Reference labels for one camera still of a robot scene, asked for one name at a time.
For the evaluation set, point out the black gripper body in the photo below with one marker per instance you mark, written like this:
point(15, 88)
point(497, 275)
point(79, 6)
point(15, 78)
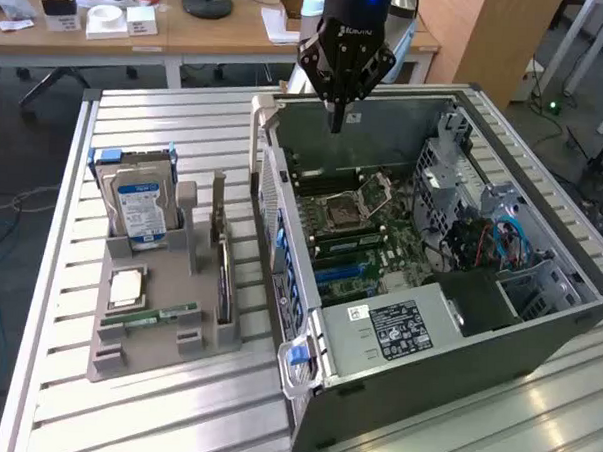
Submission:
point(358, 18)

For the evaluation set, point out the green motherboard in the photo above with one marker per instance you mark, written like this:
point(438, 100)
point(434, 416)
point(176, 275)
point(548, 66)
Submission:
point(406, 240)

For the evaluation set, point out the white device with red dot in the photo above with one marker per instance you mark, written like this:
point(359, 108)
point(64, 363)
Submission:
point(530, 83)

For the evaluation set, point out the metal socket cover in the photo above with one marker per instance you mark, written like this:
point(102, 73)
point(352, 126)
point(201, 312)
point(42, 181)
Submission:
point(375, 191)

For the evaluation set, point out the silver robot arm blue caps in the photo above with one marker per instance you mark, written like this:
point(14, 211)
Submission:
point(299, 80)

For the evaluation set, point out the dark grey open PC case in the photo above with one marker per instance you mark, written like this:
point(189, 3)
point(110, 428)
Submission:
point(424, 391)

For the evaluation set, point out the black green graphics card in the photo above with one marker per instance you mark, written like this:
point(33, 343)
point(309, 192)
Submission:
point(224, 282)

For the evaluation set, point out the metal disk bay bracket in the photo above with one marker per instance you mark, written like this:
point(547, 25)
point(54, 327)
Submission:
point(544, 276)

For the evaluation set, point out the black topped white box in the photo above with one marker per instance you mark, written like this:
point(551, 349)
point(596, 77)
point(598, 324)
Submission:
point(61, 8)

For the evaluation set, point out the black chair base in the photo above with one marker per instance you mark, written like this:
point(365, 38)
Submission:
point(55, 77)

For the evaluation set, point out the white paper card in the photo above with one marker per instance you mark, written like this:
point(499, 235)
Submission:
point(15, 25)

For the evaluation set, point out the black round lamp base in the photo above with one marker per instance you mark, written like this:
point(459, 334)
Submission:
point(206, 6)

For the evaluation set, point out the white labelled box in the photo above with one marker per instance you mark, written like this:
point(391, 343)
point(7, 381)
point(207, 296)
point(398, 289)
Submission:
point(140, 16)

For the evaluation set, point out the CPU socket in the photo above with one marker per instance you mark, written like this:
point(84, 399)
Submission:
point(339, 212)

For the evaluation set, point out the silver chipset heatsink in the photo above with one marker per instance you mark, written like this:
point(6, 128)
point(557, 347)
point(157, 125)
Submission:
point(394, 281)

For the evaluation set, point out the perforated metal disk bay cage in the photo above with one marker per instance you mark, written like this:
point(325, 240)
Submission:
point(443, 192)

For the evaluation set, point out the white paper stack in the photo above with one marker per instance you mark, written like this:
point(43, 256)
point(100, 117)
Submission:
point(277, 27)

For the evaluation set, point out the silver CPU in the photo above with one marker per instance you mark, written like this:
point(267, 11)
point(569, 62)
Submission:
point(127, 288)

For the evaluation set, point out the grey parts rack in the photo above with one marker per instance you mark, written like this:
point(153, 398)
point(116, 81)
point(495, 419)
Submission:
point(168, 290)

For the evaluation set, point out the black RAM slot bank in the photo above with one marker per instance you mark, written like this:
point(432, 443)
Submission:
point(353, 235)
point(323, 184)

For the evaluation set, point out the wooden desk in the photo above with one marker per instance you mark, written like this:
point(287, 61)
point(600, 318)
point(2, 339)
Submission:
point(39, 42)
point(229, 37)

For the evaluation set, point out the flat white box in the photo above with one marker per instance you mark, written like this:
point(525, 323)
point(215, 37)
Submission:
point(107, 33)

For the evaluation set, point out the hard disk with blue carrier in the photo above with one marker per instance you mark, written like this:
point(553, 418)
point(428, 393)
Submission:
point(132, 203)

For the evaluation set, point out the white desk frame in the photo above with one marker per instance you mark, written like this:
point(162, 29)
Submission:
point(596, 51)

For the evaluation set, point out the black tripod stand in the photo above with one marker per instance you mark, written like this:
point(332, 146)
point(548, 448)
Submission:
point(598, 159)

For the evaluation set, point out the grey power supply unit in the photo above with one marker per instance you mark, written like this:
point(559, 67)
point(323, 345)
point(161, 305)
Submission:
point(356, 338)

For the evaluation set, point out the power strip with green light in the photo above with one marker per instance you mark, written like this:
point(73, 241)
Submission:
point(553, 106)

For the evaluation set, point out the blue case latch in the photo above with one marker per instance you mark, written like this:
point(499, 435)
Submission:
point(296, 357)

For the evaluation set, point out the wooden cabinet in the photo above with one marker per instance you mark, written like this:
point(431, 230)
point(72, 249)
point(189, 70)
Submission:
point(509, 45)

